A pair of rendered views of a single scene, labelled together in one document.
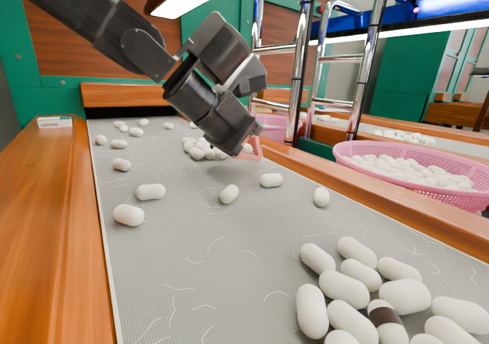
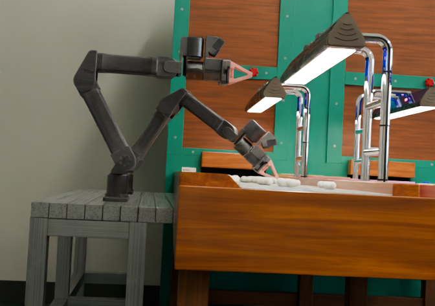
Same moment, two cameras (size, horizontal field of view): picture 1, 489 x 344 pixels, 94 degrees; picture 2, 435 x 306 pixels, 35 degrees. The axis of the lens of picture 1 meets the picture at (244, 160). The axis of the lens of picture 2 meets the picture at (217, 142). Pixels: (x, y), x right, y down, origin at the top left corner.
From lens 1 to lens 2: 224 cm
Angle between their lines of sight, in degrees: 38
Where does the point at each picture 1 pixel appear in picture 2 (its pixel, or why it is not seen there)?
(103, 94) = (214, 159)
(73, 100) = (195, 163)
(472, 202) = not seen: hidden behind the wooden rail
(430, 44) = not seen: outside the picture
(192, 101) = (241, 147)
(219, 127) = (252, 158)
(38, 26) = (188, 120)
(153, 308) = not seen: hidden behind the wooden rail
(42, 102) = (179, 163)
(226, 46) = (254, 130)
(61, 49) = (196, 132)
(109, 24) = (220, 126)
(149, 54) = (229, 133)
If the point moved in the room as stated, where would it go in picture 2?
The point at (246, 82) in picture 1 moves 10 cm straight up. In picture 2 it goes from (265, 142) to (267, 115)
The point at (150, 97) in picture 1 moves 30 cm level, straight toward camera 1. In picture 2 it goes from (244, 162) to (236, 160)
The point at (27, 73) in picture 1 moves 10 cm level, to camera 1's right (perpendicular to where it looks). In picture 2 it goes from (177, 146) to (195, 147)
